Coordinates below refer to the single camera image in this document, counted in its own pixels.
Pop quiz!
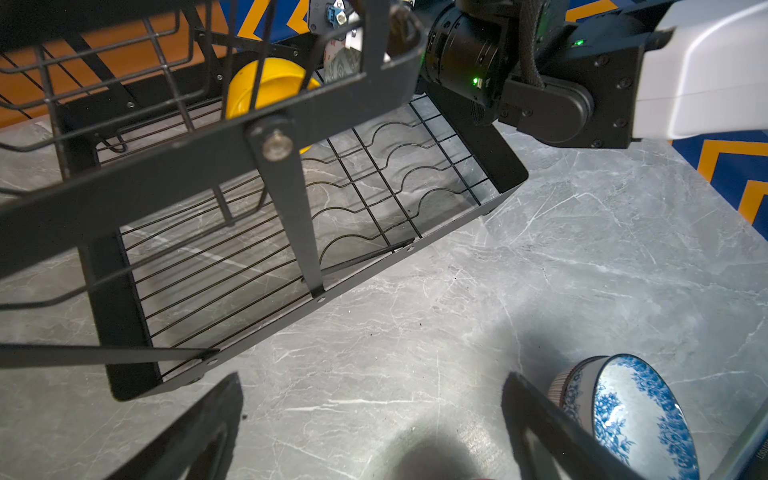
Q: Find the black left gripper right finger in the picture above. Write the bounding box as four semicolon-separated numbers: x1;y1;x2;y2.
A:
501;372;640;479

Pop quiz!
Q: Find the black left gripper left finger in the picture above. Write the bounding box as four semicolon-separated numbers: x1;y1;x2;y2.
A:
109;373;243;479

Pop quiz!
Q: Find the yellow bowl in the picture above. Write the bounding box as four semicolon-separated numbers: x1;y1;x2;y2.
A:
224;58;306;120

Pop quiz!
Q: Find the grey-green patterned bowl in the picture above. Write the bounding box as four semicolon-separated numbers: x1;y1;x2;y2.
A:
322;40;362;83

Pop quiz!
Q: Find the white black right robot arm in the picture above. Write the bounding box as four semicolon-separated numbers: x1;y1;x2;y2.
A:
414;1;767;149

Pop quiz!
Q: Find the blue white floral bowl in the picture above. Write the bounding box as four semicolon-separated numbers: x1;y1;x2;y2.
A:
547;353;700;479

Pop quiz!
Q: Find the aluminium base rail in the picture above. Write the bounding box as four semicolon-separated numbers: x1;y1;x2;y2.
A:
709;400;768;480

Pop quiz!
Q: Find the black wire dish rack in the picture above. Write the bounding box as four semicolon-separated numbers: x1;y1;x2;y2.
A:
1;1;528;401

